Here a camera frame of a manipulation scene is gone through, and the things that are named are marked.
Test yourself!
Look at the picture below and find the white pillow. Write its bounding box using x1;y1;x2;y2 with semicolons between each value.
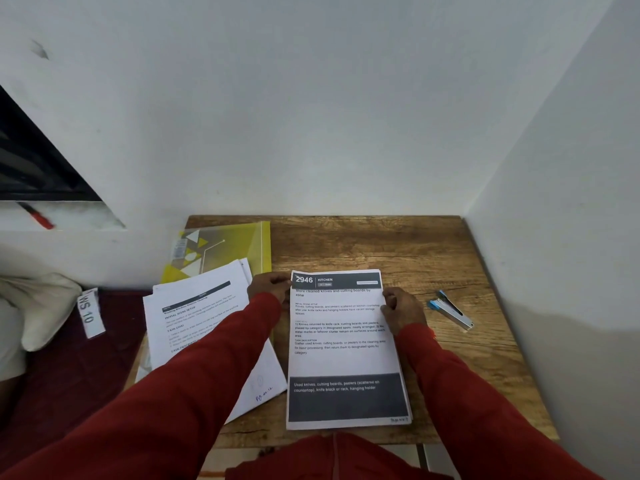
0;273;83;352

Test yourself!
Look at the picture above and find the yellow patterned plastic folder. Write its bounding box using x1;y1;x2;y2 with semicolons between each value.
135;221;273;384

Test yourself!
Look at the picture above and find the blue and silver stapler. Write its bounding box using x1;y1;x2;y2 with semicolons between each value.
427;289;475;331

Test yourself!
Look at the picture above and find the pile of text-only sheets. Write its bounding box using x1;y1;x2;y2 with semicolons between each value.
142;258;289;425

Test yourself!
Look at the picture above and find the person's right forearm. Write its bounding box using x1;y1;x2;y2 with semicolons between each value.
396;322;603;480

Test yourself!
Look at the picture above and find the white paper label tag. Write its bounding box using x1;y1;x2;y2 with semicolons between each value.
76;288;107;339

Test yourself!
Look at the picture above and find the person's left forearm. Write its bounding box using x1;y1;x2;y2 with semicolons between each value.
0;293;283;480

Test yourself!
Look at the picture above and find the person's right hand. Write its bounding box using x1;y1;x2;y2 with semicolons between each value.
381;287;429;338

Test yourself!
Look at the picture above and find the sorted pile with dark headers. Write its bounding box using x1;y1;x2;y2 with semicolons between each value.
286;269;411;429

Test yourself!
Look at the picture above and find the person's red jacket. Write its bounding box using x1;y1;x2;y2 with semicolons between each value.
225;432;451;480

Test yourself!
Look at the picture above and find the small pile of printed sheets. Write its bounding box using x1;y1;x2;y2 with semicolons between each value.
285;269;413;431

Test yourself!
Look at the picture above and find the red marker on sill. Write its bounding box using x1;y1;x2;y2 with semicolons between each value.
17;202;55;231

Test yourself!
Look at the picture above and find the maroon bed mattress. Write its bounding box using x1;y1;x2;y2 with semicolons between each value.
0;289;151;471

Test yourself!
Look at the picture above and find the person's left hand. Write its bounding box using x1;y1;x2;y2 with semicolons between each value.
247;272;293;305

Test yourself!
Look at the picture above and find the dark louvred window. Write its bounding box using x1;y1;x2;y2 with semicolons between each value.
0;84;103;201

